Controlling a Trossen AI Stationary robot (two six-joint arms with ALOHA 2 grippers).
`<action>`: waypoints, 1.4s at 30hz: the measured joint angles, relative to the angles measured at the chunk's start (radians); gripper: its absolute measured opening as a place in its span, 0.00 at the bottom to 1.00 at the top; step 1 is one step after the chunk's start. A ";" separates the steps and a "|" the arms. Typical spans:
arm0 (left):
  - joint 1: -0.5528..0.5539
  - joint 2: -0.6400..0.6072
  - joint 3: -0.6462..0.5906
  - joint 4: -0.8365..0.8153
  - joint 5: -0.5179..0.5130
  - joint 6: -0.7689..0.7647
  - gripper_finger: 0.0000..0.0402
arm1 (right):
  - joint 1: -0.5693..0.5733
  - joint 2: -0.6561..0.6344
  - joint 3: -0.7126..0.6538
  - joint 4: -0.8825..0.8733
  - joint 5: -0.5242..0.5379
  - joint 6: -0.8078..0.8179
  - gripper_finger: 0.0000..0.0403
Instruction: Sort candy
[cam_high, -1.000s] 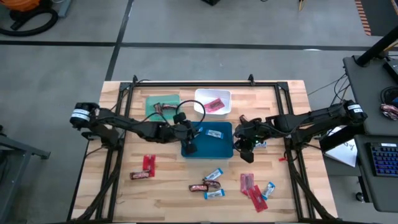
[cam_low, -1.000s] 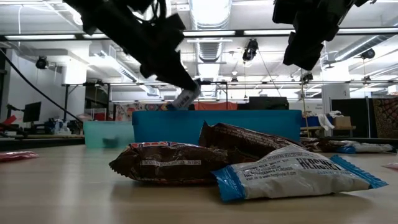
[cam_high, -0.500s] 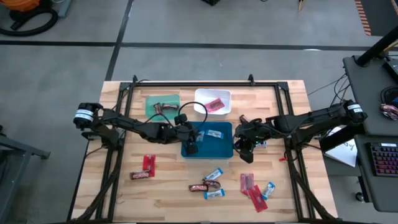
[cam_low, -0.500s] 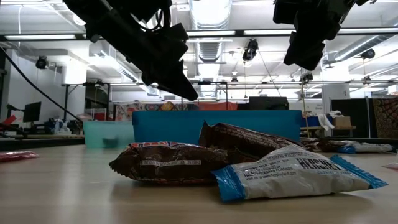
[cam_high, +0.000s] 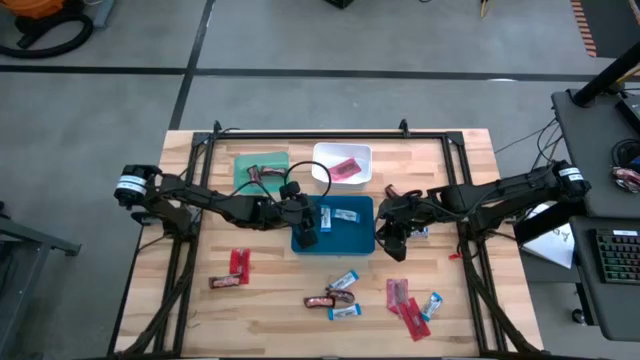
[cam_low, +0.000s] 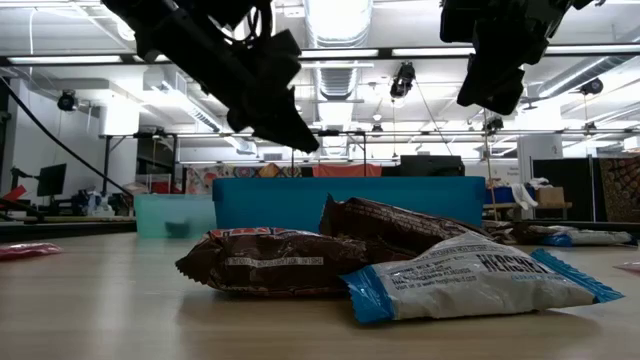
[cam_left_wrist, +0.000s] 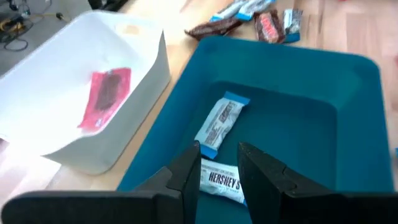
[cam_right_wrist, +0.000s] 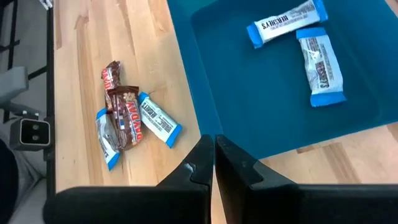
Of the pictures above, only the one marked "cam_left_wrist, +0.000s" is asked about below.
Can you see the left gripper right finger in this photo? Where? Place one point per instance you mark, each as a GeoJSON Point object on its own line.
{"type": "Point", "coordinates": [261, 180]}

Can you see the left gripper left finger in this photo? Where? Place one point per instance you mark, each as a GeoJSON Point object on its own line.
{"type": "Point", "coordinates": [189, 180]}

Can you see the white blue Hershey's candy bar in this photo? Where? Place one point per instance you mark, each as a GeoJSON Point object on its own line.
{"type": "Point", "coordinates": [253, 7]}
{"type": "Point", "coordinates": [219, 182]}
{"type": "Point", "coordinates": [292, 21]}
{"type": "Point", "coordinates": [227, 12]}
{"type": "Point", "coordinates": [219, 124]}

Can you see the red candy bar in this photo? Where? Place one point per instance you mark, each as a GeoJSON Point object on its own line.
{"type": "Point", "coordinates": [105, 96]}

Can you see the brown PayDay candy bar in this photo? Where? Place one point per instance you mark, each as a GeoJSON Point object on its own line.
{"type": "Point", "coordinates": [214, 28]}
{"type": "Point", "coordinates": [269, 26]}

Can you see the blue plastic bin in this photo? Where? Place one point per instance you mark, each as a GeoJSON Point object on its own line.
{"type": "Point", "coordinates": [295, 130]}

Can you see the white plastic bin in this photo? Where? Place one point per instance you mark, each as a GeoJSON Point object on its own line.
{"type": "Point", "coordinates": [46, 93]}

